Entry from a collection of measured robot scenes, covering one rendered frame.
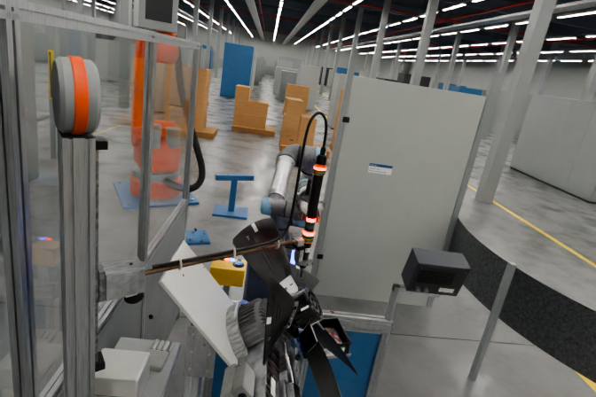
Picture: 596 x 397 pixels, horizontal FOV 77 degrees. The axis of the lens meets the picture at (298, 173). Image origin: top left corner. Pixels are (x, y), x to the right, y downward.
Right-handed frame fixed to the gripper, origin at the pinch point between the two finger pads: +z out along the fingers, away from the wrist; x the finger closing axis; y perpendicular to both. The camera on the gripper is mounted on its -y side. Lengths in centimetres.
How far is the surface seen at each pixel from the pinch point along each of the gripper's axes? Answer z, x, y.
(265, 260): 1.5, 13.8, 19.6
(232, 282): -34, 26, 53
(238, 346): 18, 19, 43
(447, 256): -39, -74, 29
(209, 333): 22, 28, 36
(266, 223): -9.0, 15.1, 10.5
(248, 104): -924, 91, 68
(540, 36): -549, -420, -162
